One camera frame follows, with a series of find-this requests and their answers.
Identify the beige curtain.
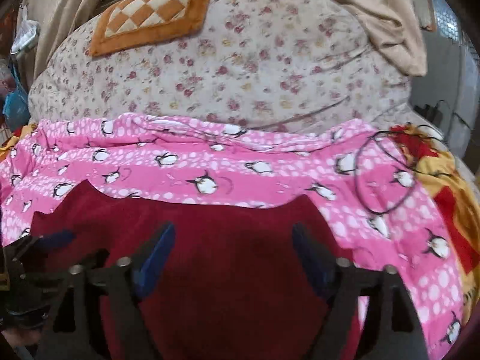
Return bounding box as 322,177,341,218
19,0,100,86
335,0,427,77

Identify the white plastic bag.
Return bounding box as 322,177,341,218
10,6,41,59

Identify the orange checkered cushion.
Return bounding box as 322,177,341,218
89,0,211,57

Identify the blue plastic bag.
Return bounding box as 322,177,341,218
2,65,30,132

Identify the pink penguin blanket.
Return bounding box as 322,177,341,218
1,113,463,359

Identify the grey refrigerator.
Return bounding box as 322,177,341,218
409,31,479,158

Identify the beige curtain right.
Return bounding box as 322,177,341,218
335,0,427,77

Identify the person's left hand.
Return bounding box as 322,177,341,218
1,328,41,348

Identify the black charger plug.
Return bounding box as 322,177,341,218
413,104,443,125

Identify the black cable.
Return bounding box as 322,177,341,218
353,123,457,215

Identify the yellow red cartoon blanket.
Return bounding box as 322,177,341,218
390,124,479,324

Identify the dark red sweater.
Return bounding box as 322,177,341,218
31,181,352,359

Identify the beige curtain left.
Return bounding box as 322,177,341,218
19,0,100,86

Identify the floral quilt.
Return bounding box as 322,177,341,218
28,0,411,132

